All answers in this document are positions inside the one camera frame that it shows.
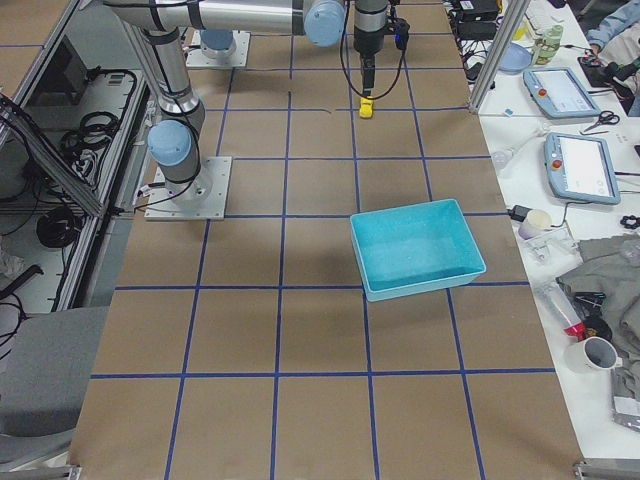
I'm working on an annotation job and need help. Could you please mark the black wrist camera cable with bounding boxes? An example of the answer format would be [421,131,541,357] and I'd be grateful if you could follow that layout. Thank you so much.
[339,29,409,101]

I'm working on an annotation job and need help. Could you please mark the aluminium frame post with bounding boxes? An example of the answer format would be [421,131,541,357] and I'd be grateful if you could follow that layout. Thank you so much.
[469,0,530,114]

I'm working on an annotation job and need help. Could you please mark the yellow beetle toy car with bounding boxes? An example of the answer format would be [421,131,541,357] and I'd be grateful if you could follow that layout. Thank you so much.
[358,97,374,119]

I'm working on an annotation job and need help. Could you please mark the white paper cup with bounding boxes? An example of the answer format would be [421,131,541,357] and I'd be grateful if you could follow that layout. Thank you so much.
[518,209,552,240]

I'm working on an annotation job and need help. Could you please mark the light bulb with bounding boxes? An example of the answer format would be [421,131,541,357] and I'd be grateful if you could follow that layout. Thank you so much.
[491,148,515,173]

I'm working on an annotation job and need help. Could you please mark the grey cloth pile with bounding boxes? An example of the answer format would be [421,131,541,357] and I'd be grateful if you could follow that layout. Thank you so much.
[557,235,639,375]

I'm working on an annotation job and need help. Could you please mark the blue plate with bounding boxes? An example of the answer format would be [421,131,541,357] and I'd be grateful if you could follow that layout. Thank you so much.
[499,42,532,75]

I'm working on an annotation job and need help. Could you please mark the lower teach pendant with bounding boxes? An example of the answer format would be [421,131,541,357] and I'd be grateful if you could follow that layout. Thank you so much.
[544,132,621,205]

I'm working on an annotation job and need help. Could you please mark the black scissors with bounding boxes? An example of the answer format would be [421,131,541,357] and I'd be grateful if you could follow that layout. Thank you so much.
[580,110,620,135]

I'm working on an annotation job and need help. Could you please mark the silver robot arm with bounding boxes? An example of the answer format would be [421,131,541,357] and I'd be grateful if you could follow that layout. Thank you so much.
[141,29,204,198]
[104,1,408,109]

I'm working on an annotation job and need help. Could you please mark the green bottle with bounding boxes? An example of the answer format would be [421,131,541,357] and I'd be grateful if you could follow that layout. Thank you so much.
[532,24,564,66]

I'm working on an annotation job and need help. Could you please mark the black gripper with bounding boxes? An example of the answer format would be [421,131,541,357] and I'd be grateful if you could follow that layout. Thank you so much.
[359,51,376,98]

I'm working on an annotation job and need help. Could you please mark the grey chair seat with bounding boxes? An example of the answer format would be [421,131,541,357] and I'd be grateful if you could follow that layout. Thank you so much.
[0,305,109,471]

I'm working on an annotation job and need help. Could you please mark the teach pendant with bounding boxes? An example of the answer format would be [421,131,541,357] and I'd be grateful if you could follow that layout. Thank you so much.
[544,132,621,205]
[522,67,601,119]

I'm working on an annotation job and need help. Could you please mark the clear bottle red cap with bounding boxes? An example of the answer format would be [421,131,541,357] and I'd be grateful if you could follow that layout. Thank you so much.
[536,283,586,341]

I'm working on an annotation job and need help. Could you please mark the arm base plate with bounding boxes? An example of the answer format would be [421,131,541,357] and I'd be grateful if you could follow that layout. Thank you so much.
[144,156,232,221]
[186,30,250,69]

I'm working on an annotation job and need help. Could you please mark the white mug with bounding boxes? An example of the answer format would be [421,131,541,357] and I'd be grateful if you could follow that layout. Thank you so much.
[564,337,623,374]

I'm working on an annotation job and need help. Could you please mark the turquoise plastic bin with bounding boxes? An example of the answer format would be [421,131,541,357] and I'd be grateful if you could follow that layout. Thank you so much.
[350,199,486,302]

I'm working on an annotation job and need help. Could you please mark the upper teach pendant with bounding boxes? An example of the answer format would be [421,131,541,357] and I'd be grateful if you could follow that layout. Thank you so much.
[522,67,601,119]

